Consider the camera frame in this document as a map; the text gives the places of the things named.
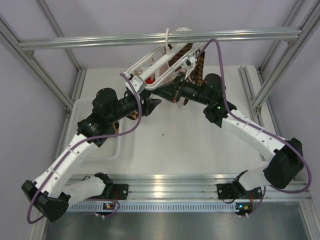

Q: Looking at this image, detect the white plastic bin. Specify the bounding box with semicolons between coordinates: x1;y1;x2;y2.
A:
64;97;122;162

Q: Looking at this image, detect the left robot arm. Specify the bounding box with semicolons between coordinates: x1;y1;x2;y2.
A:
21;88;162;222

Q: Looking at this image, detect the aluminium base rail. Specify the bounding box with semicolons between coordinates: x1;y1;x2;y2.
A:
67;173;308;201

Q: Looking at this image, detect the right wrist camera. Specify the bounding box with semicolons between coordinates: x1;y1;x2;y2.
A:
181;56;198;72

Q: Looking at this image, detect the aluminium crossbar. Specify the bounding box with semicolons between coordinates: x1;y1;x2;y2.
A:
18;27;302;51

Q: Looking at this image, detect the brown checkered sock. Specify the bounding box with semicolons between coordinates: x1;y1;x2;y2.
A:
165;52;208;105
126;111;139;121

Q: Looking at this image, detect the pink sock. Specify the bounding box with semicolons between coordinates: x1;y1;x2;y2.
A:
155;63;185;85

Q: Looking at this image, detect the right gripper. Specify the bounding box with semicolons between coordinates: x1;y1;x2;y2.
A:
153;72;212;107

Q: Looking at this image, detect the perforated cable duct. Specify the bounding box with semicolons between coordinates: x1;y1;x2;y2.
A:
67;201;253;213

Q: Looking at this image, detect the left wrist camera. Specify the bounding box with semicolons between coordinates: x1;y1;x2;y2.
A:
123;72;147;94

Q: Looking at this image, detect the red sock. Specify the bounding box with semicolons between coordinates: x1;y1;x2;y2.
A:
145;76;156;85

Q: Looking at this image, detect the white plastic sock hanger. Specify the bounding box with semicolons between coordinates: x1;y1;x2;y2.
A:
123;28;205;94

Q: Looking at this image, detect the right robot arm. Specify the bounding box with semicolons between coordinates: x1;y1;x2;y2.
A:
152;73;305;199

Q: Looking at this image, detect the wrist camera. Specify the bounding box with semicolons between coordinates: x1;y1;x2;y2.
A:
181;56;198;72
123;72;147;94

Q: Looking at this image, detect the brown checkered hanging sock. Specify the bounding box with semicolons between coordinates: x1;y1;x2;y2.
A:
165;52;208;105

